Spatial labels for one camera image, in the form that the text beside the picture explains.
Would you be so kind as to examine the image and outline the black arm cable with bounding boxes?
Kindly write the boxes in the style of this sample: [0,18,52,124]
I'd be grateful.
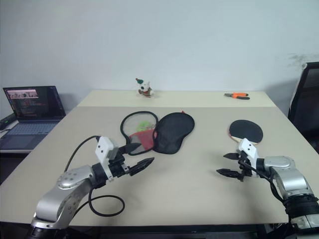
[239,159,288,204]
[63,135,126,216]

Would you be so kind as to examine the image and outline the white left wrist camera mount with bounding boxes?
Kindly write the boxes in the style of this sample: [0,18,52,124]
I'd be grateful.
[94,136,120,180]

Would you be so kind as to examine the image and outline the orange handled pliers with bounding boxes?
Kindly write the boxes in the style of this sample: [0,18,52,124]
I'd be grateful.
[223,92,251,101]

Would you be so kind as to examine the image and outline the black and red paddle case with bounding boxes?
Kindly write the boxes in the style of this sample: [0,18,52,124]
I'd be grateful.
[120,110,196,156]

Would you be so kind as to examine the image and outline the green plush toy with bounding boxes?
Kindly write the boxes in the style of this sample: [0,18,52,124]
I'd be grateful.
[136,120,151,131]

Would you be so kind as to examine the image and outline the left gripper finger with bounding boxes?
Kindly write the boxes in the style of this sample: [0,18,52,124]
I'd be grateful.
[128,157,154,177]
[119,143,142,156]

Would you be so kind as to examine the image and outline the open laptop computer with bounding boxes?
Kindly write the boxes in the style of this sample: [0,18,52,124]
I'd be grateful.
[0,86,67,151]

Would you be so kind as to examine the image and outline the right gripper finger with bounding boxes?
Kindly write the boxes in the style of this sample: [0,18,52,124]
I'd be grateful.
[216,168,244,181]
[223,152,241,161]

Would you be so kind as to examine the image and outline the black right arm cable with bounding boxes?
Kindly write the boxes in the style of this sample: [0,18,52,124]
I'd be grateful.
[239,159,288,204]

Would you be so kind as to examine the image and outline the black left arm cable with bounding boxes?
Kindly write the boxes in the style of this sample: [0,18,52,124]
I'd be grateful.
[63,135,126,216]

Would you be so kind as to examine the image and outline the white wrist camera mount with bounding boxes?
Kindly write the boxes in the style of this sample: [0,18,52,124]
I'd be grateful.
[236,138,260,173]
[94,136,120,180]

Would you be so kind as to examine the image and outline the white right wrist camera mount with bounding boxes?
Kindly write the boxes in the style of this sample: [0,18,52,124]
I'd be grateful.
[236,138,260,173]

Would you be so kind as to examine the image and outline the black electronic device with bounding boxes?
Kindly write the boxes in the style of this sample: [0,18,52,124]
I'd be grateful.
[0,112,17,131]

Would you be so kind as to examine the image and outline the black office chair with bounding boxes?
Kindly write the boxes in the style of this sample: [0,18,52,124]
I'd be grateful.
[288,62,319,150]

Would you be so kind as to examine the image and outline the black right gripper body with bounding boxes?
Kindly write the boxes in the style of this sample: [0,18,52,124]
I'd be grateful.
[235,151,256,184]

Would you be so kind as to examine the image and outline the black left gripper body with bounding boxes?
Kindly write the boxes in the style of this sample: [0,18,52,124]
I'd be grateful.
[109,153,132,178]

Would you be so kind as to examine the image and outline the black table tennis paddle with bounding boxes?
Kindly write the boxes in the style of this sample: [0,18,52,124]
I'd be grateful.
[228,119,264,145]

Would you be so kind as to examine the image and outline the white plush dog toy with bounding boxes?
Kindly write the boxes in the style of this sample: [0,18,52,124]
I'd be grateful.
[135,77,156,99]

